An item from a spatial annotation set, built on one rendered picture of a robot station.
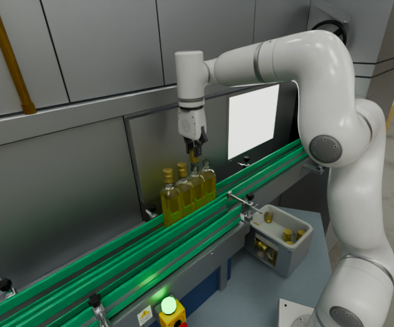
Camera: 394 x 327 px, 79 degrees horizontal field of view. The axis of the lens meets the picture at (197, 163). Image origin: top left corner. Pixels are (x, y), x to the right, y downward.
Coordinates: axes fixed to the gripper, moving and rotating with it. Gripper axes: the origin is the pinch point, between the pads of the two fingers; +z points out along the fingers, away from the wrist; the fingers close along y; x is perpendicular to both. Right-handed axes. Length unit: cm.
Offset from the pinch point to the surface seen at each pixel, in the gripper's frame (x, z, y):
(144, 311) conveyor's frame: -35, 36, 15
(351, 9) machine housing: 98, -44, 8
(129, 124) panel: -16.5, -10.6, -12.1
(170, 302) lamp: -28.5, 34.3, 19.3
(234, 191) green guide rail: 18.2, 24.9, 4.7
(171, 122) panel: -0.2, -7.2, -11.8
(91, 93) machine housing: -25.1, -21.9, -15.1
